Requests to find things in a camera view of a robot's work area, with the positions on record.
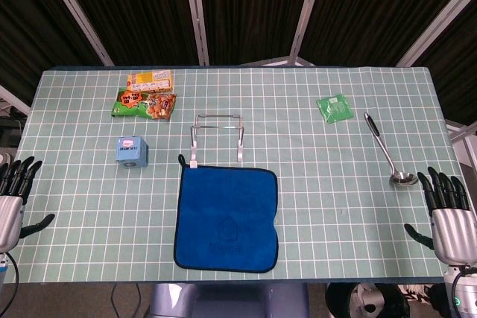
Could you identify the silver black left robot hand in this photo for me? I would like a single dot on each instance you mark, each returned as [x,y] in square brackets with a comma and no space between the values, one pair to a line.
[9,217]

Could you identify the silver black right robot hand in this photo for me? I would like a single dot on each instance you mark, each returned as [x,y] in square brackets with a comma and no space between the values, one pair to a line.
[452,232]

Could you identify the blue microfibre towel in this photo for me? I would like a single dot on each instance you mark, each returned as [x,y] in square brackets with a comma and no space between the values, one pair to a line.
[227,217]

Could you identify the green grid cutting mat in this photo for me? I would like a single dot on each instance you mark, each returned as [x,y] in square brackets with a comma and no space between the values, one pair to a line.
[335,221]

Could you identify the light blue cube box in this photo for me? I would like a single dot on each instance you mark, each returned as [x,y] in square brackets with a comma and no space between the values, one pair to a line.
[130,152]

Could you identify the green foil sachet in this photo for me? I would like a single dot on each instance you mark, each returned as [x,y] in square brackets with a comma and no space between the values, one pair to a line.
[335,109]

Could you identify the green orange snack bag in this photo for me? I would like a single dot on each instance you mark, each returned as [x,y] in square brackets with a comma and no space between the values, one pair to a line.
[145,105]

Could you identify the yellow snack box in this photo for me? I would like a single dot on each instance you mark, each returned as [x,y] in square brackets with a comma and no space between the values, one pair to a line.
[151,81]

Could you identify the blue-grey robot torso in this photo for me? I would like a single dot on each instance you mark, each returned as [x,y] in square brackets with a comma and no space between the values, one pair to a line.
[227,301]

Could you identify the dark pleated curtain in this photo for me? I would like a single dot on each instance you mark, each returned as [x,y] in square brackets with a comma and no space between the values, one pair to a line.
[141,9]

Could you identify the white aluminium frame post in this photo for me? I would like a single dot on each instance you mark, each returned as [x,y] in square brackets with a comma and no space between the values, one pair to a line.
[439,20]
[307,9]
[197,12]
[80,12]

